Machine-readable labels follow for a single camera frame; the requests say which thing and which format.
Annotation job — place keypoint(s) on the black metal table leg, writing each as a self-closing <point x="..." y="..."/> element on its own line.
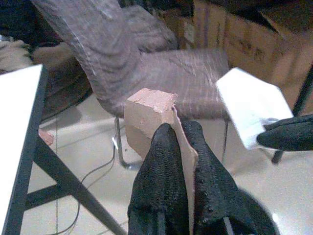
<point x="303" y="98"/>

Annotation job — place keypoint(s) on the plaid fabric chair chrome frame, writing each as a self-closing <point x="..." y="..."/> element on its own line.
<point x="146" y="68"/>

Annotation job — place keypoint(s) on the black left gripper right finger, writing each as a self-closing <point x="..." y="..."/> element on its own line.
<point x="212" y="193"/>

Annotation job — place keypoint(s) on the white table with black frame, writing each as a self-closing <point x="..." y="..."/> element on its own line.
<point x="31" y="137"/>

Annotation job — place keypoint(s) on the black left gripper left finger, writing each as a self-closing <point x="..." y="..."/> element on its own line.
<point x="161" y="176"/>

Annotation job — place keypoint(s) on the beige cloth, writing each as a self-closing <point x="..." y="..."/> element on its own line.
<point x="12" y="56"/>

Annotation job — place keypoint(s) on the torn brown cardboard box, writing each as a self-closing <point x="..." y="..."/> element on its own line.
<point x="146" y="117"/>

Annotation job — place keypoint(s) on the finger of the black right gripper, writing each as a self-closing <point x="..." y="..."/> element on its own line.
<point x="296" y="123"/>
<point x="286" y="140"/>

